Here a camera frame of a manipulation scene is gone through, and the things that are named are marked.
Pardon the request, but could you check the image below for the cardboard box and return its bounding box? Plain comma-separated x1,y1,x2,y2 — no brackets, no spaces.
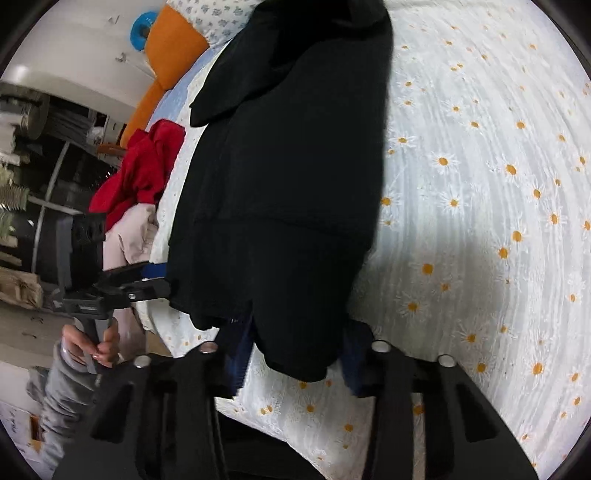
0,401,47,468

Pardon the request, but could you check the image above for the blue round ring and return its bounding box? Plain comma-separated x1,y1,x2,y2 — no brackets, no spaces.
130,13,158,52

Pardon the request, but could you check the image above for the metal storage shelf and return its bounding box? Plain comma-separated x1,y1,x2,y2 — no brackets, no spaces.
0,82,126,319

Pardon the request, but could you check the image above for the person's left hand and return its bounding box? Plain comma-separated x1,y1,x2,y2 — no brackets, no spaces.
60,322,122,370

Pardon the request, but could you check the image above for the black fleece jacket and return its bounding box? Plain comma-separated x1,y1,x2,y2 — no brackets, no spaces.
166,0,396,382

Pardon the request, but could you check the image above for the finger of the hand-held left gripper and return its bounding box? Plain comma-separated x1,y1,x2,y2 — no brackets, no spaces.
98,262,168,289
124,278,172,305

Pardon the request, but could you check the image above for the pale pink cloth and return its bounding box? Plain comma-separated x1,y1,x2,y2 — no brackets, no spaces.
102,202,162,361

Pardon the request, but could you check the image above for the light blue blanket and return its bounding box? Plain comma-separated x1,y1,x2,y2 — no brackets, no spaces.
147,39,232,134

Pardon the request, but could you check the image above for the white floral pillow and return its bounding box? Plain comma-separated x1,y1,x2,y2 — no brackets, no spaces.
165,0,262,49

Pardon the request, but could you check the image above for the white daisy blanket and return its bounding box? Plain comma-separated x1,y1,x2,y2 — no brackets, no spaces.
147,0,591,480

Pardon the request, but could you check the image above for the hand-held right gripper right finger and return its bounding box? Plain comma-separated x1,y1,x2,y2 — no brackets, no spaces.
341,320,540,480

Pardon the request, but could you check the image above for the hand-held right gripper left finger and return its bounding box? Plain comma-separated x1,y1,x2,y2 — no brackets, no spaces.
53,318,256,480

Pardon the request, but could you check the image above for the person's left forearm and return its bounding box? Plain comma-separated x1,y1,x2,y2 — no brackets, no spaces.
27,344,101,464

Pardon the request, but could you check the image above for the red cloth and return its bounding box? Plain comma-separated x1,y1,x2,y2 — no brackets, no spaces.
89,119,186,232

